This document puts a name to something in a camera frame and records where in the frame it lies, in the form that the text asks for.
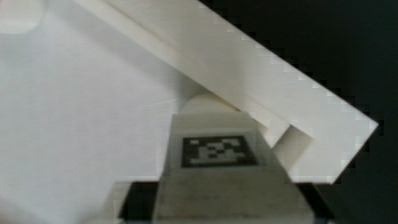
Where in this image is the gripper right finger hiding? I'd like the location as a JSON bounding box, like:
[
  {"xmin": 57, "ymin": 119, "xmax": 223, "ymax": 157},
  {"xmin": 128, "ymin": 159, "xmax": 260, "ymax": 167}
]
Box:
[{"xmin": 297, "ymin": 183, "xmax": 334, "ymax": 224}]

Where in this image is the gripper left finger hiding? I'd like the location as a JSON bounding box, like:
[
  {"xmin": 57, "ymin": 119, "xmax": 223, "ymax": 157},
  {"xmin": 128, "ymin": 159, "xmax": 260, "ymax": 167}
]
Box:
[{"xmin": 111, "ymin": 181, "xmax": 159, "ymax": 224}]

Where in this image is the white table leg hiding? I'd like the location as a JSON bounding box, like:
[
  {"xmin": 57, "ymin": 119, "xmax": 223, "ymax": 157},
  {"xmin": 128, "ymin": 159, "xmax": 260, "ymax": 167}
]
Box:
[{"xmin": 153, "ymin": 94, "xmax": 315, "ymax": 224}]

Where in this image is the white square tabletop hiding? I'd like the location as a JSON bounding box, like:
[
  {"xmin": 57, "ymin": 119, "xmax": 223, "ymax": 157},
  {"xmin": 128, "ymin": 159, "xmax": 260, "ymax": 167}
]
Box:
[{"xmin": 0, "ymin": 0, "xmax": 377, "ymax": 224}]

